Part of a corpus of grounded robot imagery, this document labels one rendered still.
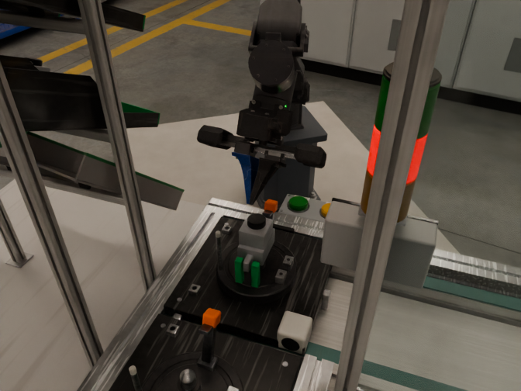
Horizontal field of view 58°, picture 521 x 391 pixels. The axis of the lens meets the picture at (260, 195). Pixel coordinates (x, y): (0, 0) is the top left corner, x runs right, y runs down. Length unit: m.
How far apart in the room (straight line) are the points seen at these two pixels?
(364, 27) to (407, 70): 3.37
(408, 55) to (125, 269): 0.78
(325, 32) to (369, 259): 3.42
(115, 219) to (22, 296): 0.26
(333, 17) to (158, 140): 2.59
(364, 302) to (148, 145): 0.97
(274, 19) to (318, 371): 0.51
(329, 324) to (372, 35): 3.10
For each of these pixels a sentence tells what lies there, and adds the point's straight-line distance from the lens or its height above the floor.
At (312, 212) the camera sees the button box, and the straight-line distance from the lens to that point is 0.97.
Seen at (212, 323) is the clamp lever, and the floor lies 1.07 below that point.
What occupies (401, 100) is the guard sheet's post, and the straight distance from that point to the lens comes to 0.40.
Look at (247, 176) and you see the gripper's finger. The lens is 0.68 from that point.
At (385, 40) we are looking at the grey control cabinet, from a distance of 3.73.
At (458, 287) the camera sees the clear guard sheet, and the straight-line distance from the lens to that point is 0.54.
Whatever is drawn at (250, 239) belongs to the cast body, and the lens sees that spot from 0.74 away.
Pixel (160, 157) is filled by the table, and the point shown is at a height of 0.86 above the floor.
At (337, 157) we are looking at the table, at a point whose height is 0.86.
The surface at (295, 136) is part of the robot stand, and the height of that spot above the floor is 1.06.
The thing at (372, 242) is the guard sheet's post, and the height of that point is 1.25.
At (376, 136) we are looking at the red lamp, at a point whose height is 1.35.
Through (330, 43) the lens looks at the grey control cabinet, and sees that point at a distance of 3.88.
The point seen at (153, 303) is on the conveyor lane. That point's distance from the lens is 0.83.
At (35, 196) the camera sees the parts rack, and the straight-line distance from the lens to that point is 0.59.
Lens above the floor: 1.58
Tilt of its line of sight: 38 degrees down
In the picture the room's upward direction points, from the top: straight up
